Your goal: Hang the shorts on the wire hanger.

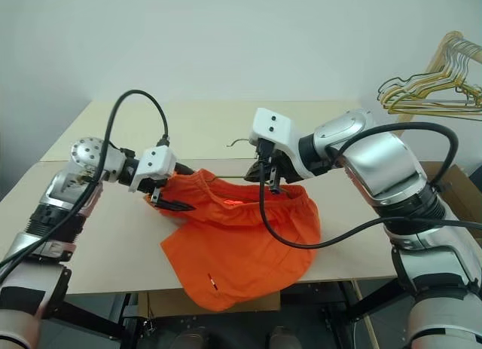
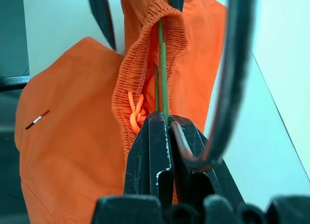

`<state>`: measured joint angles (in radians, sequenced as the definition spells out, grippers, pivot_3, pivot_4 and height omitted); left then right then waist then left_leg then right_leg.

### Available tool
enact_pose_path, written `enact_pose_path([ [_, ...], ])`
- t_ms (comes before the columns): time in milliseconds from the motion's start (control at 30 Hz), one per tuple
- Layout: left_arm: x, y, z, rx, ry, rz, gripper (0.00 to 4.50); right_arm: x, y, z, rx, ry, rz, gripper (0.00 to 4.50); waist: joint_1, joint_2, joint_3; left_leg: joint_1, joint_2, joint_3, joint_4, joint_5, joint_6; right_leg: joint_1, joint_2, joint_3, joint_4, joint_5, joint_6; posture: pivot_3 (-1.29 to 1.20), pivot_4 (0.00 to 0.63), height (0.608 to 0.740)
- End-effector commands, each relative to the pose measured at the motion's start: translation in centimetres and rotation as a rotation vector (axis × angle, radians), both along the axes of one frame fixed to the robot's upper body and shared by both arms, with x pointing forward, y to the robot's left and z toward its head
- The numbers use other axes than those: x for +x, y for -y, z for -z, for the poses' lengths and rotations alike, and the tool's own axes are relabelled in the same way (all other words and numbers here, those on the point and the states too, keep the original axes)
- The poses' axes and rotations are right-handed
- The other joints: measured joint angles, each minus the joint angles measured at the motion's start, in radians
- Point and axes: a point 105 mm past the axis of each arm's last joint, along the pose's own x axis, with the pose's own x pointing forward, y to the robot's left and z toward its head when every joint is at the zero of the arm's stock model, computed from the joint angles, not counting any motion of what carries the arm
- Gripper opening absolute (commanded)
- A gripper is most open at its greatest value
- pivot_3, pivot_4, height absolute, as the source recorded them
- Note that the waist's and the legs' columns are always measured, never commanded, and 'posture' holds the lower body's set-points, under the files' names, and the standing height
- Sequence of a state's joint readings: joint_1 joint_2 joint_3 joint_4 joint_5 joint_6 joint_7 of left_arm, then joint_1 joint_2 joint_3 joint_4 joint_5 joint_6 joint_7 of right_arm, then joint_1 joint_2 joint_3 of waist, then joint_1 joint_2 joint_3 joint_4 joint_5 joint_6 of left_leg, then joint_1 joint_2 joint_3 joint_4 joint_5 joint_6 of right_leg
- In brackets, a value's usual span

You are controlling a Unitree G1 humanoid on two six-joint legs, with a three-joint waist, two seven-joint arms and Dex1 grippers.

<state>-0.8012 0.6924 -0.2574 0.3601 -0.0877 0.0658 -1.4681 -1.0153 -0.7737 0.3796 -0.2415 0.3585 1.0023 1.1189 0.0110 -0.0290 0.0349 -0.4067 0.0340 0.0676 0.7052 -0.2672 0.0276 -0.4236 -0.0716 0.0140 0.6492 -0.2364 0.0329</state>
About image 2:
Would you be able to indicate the black metal table frame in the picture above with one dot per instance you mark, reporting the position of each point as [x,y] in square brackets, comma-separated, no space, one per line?
[14,82]

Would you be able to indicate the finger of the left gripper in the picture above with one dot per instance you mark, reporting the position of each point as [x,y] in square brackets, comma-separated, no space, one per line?
[103,18]
[176,0]

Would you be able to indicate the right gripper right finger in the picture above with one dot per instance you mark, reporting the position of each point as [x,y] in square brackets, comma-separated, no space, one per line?
[193,185]

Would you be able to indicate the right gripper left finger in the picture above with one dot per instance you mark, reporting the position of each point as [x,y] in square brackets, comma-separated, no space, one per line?
[150,149]

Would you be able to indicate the orange shorts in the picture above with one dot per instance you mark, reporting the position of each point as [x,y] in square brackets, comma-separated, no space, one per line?
[72,137]

